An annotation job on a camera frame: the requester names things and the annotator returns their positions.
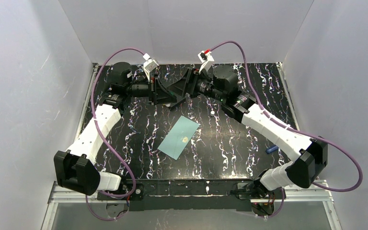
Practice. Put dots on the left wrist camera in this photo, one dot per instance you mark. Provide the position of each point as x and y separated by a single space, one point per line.
149 65

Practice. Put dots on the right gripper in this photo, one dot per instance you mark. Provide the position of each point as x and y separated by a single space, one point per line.
193 85

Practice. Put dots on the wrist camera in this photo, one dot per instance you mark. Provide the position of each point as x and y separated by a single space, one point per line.
206 60
149 65

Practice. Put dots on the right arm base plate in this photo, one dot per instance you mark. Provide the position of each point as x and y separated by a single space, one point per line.
248 190

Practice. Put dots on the aluminium frame rail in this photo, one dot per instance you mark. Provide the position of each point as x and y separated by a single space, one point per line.
192 205

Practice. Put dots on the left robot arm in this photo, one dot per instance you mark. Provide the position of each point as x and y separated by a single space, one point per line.
74 167

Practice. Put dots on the blue pen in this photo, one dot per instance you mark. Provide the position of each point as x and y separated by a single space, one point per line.
272 149

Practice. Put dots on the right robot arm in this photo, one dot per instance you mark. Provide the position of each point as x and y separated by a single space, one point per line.
307 156

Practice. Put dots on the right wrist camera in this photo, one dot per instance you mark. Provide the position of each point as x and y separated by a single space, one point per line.
206 60

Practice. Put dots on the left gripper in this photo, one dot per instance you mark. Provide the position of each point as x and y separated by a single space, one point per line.
154 92

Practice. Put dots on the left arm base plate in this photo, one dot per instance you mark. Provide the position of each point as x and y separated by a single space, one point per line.
124 189

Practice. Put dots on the light green envelope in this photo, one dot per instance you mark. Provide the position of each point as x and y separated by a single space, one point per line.
176 140

